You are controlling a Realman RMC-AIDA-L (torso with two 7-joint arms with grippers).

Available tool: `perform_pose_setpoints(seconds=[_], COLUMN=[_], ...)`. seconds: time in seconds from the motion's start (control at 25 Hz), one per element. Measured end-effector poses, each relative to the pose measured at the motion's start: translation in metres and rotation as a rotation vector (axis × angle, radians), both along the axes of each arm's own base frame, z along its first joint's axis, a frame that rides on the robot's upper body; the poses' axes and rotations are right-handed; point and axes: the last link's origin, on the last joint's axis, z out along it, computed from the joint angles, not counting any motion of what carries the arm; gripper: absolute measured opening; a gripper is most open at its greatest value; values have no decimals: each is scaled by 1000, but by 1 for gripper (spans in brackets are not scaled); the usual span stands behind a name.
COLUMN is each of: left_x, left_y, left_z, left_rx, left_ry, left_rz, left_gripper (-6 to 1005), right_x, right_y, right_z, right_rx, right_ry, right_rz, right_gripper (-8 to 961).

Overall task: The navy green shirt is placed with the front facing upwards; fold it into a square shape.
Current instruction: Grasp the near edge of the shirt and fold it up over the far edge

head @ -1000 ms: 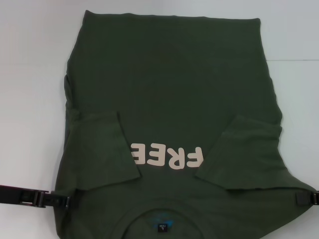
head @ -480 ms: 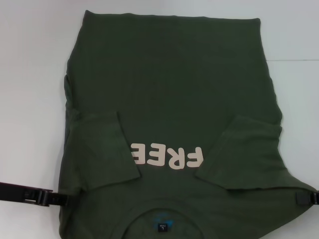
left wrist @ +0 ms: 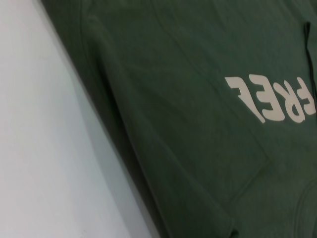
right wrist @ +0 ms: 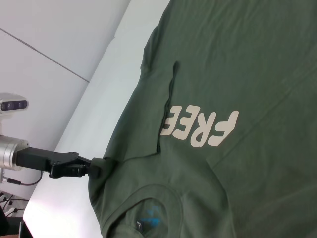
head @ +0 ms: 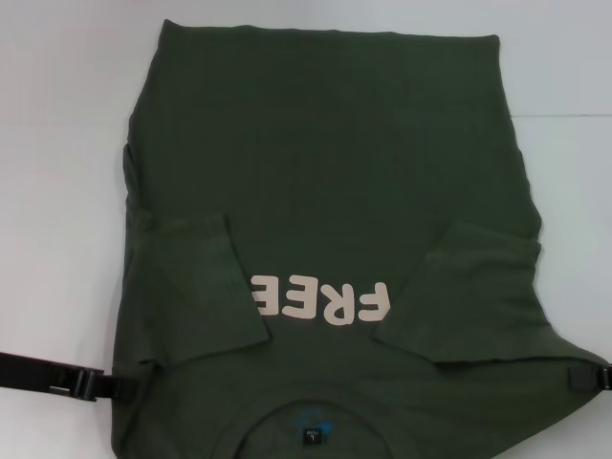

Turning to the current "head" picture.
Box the dark green FREE! t-shirt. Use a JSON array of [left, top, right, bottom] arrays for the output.
[[109, 18, 611, 459]]

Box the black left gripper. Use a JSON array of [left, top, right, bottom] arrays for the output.
[[0, 351, 134, 404]]

